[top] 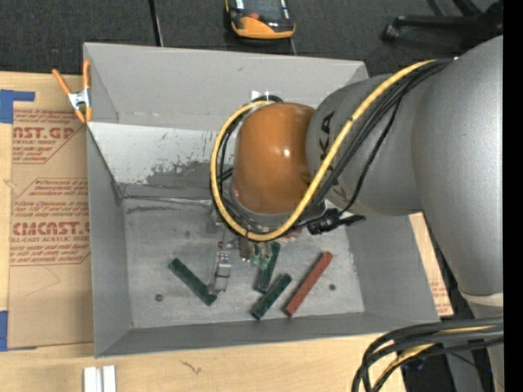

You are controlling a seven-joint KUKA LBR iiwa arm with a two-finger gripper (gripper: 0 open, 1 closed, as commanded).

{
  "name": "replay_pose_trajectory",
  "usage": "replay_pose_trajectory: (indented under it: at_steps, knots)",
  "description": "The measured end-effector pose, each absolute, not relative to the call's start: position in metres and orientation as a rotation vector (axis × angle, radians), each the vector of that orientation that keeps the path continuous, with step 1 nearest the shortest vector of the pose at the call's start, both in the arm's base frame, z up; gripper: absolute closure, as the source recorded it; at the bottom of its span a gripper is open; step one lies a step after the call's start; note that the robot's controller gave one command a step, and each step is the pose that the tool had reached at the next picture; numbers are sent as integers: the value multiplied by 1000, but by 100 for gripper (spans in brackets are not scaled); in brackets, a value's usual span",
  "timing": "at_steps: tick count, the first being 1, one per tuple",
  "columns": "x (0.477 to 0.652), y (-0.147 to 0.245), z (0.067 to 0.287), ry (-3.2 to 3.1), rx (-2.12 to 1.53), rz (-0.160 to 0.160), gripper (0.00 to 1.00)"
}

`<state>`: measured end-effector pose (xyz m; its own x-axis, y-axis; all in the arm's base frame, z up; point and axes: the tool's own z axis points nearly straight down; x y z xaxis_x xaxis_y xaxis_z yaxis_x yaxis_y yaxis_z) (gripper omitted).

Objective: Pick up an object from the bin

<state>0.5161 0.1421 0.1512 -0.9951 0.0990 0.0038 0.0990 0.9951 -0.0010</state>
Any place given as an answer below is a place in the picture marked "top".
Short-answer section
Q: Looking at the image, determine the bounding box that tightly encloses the black cylinder on white bracket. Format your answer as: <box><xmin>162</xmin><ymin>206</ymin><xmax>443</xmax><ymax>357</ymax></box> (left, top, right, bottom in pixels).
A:
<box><xmin>305</xmin><ymin>207</ymin><xmax>367</xmax><ymax>236</ymax></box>

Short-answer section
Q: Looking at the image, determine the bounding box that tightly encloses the grey metal bin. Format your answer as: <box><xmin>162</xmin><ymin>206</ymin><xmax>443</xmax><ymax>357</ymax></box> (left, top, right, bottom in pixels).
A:
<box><xmin>83</xmin><ymin>42</ymin><xmax>442</xmax><ymax>359</ymax></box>

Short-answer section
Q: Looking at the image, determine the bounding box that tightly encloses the brown cardboard board, red print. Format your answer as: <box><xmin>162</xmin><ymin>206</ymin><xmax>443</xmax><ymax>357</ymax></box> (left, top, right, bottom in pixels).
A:
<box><xmin>0</xmin><ymin>70</ymin><xmax>455</xmax><ymax>351</ymax></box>

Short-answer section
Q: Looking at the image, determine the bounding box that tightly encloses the dark green flat block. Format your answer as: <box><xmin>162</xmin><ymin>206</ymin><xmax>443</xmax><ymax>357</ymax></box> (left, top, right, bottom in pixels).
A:
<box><xmin>250</xmin><ymin>273</ymin><xmax>293</xmax><ymax>321</ymax></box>
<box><xmin>168</xmin><ymin>257</ymin><xmax>218</xmax><ymax>307</ymax></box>
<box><xmin>253</xmin><ymin>241</ymin><xmax>282</xmax><ymax>295</ymax></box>

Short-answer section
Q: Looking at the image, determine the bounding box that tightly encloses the red-brown flat block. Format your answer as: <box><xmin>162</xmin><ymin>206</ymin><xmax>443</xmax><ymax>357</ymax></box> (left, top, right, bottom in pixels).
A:
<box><xmin>281</xmin><ymin>251</ymin><xmax>334</xmax><ymax>319</ymax></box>

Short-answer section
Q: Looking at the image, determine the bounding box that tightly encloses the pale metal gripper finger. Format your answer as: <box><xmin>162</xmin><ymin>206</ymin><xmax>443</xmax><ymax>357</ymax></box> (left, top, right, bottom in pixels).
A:
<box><xmin>217</xmin><ymin>250</ymin><xmax>234</xmax><ymax>294</ymax></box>
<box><xmin>207</xmin><ymin>252</ymin><xmax>221</xmax><ymax>295</ymax></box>

